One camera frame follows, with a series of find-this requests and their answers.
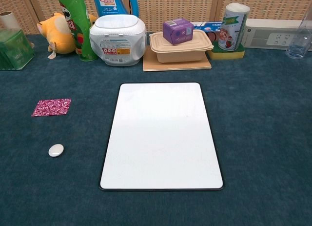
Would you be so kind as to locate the magenta patterned card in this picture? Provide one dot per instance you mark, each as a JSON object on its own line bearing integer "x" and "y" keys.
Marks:
{"x": 51, "y": 107}

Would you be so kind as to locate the white smooth oval pebble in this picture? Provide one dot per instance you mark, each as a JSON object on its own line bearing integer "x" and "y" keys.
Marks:
{"x": 56, "y": 150}

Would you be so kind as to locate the white rectangular board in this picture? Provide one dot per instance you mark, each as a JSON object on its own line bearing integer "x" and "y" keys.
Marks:
{"x": 161, "y": 138}

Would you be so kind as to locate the brown kraft notebook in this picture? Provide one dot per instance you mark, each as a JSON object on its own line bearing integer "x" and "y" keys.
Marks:
{"x": 175, "y": 65}

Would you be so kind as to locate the beige lidded food container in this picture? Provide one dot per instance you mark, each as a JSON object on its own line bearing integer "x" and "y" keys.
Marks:
{"x": 180, "y": 49}

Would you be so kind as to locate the white wet wipes tub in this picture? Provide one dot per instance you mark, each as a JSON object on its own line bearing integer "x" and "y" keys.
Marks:
{"x": 117, "y": 40}

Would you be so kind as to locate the purple carton box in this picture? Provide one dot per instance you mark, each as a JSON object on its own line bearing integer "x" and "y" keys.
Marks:
{"x": 178, "y": 32}

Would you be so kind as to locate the yellow green sponge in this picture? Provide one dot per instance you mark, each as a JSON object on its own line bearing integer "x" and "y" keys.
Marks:
{"x": 226, "y": 54}

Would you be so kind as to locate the dark red round object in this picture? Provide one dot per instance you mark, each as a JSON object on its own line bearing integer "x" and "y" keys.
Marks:
{"x": 212, "y": 35}

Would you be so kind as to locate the blue white foil box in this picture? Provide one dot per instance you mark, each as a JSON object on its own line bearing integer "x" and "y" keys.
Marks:
{"x": 207, "y": 26}

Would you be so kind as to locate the white green wipes canister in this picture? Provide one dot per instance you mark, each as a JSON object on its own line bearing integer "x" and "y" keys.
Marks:
{"x": 232, "y": 28}

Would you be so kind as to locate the blue detergent bottle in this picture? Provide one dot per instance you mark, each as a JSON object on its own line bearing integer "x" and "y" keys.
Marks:
{"x": 114, "y": 4}

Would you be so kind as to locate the green Pringles can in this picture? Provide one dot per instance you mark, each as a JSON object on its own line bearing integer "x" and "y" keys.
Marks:
{"x": 78, "y": 26}

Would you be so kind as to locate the orange plush toy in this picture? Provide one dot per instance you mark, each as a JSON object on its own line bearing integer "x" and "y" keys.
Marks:
{"x": 57, "y": 35}

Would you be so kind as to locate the white power strip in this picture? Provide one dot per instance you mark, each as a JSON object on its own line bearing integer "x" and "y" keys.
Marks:
{"x": 270, "y": 34}

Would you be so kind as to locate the clear plastic water bottle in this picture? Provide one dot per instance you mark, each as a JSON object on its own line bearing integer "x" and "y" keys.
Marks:
{"x": 301, "y": 33}

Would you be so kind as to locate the cardboard paper tube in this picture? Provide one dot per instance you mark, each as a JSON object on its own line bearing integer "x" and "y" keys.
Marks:
{"x": 9, "y": 20}

